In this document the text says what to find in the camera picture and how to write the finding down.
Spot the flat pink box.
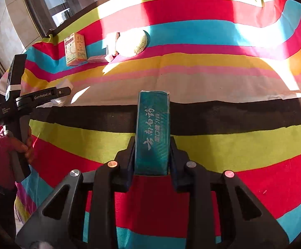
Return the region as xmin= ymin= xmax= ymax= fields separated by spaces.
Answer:
xmin=87 ymin=54 xmax=115 ymax=64

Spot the window frame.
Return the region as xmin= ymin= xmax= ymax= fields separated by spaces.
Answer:
xmin=18 ymin=0 xmax=143 ymax=40

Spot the teal toothpaste box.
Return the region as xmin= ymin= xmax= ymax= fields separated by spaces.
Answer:
xmin=135 ymin=90 xmax=171 ymax=176

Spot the person's left forearm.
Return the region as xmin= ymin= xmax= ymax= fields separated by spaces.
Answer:
xmin=0 ymin=134 xmax=19 ymax=190

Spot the green yellow medicine box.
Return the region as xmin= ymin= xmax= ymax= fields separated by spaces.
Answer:
xmin=64 ymin=33 xmax=88 ymax=67

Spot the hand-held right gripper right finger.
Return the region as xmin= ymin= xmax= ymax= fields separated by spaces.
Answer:
xmin=169 ymin=136 xmax=289 ymax=249

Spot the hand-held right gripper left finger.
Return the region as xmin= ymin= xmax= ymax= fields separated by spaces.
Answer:
xmin=16 ymin=135 xmax=137 ymax=249

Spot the person's left hand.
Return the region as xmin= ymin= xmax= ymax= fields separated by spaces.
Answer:
xmin=3 ymin=126 xmax=35 ymax=164

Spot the striped colourful tablecloth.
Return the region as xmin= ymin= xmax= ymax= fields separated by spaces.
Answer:
xmin=0 ymin=0 xmax=301 ymax=249

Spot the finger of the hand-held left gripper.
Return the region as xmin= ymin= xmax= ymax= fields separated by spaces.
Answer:
xmin=49 ymin=87 xmax=72 ymax=101

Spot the round beige pad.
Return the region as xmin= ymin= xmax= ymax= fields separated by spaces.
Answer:
xmin=115 ymin=29 xmax=148 ymax=57

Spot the white plastic wrapper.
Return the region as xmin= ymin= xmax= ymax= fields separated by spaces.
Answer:
xmin=51 ymin=79 xmax=75 ymax=107

